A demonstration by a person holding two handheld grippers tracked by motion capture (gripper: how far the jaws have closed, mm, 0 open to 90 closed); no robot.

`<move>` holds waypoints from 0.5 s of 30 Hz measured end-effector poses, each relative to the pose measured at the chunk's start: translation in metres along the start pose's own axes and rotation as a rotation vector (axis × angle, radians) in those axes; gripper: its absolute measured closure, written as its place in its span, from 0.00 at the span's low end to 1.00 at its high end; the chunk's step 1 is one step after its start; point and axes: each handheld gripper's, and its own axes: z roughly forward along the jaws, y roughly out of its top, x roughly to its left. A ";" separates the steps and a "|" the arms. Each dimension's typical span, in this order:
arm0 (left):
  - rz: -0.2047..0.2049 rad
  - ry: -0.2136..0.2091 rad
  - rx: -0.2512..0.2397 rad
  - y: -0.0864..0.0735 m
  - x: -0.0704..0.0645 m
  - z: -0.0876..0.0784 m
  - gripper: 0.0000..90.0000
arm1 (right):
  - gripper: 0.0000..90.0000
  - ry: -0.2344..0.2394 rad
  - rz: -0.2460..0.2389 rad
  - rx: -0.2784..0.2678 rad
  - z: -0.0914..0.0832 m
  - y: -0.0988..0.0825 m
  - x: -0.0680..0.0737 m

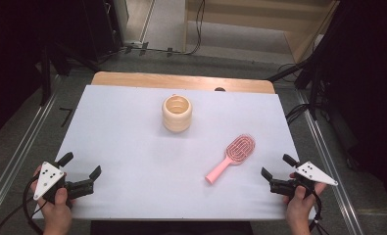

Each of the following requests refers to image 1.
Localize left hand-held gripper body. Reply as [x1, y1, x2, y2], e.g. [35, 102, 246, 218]
[32, 161, 95, 202]

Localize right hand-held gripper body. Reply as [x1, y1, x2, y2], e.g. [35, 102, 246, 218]
[268, 161, 340, 199]

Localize pink hairbrush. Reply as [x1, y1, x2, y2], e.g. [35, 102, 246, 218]
[204, 133, 257, 185]

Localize cream ribbed cup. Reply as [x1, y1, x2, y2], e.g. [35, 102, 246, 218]
[161, 93, 194, 133]

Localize person's left hand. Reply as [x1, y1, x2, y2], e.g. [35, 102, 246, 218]
[30, 164, 73, 230]

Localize person's right hand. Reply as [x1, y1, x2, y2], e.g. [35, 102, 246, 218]
[283, 172, 328, 227]

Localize white table sheet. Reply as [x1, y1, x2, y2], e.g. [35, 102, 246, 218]
[33, 84, 316, 221]

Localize black metal stand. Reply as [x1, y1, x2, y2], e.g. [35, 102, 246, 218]
[38, 42, 101, 107]
[267, 57, 324, 121]

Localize black cabinet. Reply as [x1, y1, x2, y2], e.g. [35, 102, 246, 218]
[81, 0, 125, 62]

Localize wooden table leg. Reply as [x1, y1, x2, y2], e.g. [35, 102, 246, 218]
[182, 0, 341, 65]

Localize metal floor rail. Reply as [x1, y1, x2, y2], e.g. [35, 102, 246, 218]
[295, 90, 366, 235]
[0, 92, 60, 224]

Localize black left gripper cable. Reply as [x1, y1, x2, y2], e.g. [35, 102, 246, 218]
[0, 175, 49, 235]

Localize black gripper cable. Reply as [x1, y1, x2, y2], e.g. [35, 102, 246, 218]
[308, 187, 330, 235]
[0, 175, 49, 235]

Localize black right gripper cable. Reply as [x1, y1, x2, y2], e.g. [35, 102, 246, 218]
[308, 187, 330, 235]

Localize black floor cables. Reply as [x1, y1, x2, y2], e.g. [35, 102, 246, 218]
[284, 103, 312, 125]

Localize black hanging cables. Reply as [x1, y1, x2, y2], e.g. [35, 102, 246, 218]
[184, 0, 207, 56]

